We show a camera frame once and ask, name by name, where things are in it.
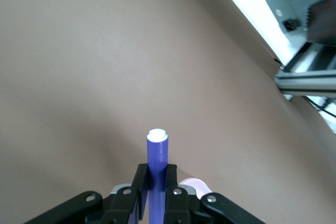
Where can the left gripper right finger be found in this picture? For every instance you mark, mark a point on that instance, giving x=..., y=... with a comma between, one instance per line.
x=181, y=203

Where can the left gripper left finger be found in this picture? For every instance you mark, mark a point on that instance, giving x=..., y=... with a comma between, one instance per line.
x=123, y=203

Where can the purple marker pen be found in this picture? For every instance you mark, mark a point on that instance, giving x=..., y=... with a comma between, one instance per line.
x=157, y=161

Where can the grey metal box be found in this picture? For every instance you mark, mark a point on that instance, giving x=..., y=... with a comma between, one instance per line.
x=296, y=3

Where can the aluminium camera mount post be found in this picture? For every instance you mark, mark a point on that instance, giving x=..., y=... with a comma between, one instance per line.
x=307, y=83

